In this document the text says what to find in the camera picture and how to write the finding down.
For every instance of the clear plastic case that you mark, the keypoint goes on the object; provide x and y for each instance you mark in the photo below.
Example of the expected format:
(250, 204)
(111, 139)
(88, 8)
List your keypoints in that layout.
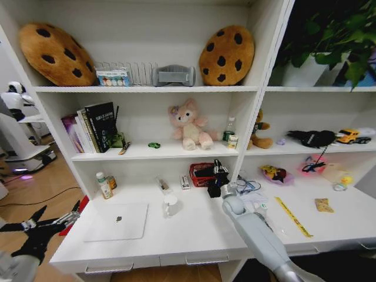
(164, 184)

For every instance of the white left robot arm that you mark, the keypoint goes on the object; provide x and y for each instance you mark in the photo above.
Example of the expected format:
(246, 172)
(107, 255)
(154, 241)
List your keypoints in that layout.
(13, 268)

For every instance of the red plastic basket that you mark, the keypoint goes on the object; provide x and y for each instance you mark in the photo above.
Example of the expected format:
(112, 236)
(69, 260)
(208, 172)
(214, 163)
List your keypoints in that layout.
(199, 180)

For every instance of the brown teddy bear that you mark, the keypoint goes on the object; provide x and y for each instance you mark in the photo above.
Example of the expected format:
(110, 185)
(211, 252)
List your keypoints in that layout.
(260, 138)

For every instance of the green glass holder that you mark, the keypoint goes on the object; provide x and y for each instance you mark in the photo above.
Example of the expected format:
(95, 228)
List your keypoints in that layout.
(119, 140)

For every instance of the pink plush cat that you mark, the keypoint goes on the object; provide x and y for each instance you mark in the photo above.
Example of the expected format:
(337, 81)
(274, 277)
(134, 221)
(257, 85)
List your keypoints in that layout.
(191, 126)

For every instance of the black cap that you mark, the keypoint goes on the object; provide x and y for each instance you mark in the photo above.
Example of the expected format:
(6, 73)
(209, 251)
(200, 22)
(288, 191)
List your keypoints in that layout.
(312, 138)

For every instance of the green toy car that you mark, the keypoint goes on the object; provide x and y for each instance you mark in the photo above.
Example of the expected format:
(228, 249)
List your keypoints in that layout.
(154, 145)

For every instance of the green leafy plant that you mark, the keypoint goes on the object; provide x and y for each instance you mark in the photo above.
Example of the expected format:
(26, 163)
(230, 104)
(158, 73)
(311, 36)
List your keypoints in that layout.
(337, 26)

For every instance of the small orange jar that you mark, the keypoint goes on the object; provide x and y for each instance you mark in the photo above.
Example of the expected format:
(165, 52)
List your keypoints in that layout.
(112, 182)

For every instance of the white paper packet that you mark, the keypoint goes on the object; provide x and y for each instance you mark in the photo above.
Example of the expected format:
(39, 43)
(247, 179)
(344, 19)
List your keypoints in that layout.
(254, 199)

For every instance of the silver laptop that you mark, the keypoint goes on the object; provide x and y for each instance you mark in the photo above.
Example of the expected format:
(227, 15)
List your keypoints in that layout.
(117, 221)

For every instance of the white book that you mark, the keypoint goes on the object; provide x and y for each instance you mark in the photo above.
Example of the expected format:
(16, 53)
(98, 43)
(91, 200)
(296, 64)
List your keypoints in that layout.
(85, 132)

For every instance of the clear tape roll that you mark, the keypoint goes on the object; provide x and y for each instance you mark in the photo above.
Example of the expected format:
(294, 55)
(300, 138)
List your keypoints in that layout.
(340, 187)

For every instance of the white bottle green cap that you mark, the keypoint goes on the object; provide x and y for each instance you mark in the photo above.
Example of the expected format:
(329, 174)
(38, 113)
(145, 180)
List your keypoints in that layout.
(104, 185)

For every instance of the clear water bottle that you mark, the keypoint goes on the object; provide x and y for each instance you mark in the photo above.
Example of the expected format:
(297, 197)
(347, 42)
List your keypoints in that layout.
(231, 124)

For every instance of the yellow toy truck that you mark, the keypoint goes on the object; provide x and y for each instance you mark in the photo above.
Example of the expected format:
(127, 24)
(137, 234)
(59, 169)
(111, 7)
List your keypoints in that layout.
(349, 136)

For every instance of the large cookie plush pillow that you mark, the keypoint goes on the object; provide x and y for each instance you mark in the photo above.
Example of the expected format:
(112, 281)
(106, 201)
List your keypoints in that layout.
(55, 55)

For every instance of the yellow ruler strip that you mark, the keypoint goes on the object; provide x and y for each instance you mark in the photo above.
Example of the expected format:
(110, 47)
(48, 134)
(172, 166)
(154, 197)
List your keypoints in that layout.
(293, 217)

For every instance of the grey neck massager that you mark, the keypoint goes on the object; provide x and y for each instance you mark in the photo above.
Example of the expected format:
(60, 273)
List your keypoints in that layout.
(173, 76)

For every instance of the purple book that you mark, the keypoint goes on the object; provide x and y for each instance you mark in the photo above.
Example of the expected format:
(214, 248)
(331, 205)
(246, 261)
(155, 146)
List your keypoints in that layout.
(72, 133)

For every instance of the white shelf desk unit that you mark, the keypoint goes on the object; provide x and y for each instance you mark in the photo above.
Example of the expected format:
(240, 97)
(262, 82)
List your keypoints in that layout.
(182, 229)

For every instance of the yellow rubber duck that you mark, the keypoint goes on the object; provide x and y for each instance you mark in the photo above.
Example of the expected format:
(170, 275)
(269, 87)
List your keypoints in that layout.
(346, 179)

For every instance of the yellow black pen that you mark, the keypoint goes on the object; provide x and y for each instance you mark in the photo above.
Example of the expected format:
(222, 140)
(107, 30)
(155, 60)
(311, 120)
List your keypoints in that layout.
(124, 148)

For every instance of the plush flower bouquet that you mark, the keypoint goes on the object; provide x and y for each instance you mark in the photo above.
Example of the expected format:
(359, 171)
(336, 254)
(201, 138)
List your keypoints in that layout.
(276, 174)

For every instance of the tan snack packet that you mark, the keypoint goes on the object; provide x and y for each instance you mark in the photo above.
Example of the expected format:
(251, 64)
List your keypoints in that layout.
(324, 205)

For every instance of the white wheeled robot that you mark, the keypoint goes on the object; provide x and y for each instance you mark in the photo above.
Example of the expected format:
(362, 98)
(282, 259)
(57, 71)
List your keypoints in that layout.
(20, 135)

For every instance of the small cookie plush pillow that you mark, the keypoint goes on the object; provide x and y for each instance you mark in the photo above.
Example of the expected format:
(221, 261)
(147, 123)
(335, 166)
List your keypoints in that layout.
(226, 57)

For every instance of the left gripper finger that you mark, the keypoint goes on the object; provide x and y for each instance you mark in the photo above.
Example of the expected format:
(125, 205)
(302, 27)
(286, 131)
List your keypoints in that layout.
(30, 224)
(70, 218)

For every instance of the small white yellow box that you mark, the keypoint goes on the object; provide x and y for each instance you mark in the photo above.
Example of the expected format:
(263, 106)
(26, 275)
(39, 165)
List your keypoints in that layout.
(233, 142)

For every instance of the small purple object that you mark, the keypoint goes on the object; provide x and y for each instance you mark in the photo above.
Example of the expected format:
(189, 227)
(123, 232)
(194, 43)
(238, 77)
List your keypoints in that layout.
(281, 141)

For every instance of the black book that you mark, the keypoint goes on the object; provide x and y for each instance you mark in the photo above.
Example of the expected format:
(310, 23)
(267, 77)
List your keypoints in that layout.
(101, 126)

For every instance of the clear glass cup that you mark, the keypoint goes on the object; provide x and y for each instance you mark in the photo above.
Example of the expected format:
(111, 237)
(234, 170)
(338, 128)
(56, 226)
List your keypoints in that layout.
(171, 205)

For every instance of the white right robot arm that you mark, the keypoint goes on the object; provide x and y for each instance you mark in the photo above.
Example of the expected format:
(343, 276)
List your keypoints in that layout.
(258, 235)

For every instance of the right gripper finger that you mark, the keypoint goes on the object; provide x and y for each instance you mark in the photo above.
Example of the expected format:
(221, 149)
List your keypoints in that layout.
(217, 169)
(225, 172)

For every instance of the box of coloured rounds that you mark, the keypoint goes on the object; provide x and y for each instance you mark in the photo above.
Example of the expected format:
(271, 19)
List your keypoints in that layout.
(113, 77)

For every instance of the green can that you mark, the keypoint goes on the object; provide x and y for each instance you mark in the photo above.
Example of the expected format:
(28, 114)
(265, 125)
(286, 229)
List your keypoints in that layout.
(226, 136)

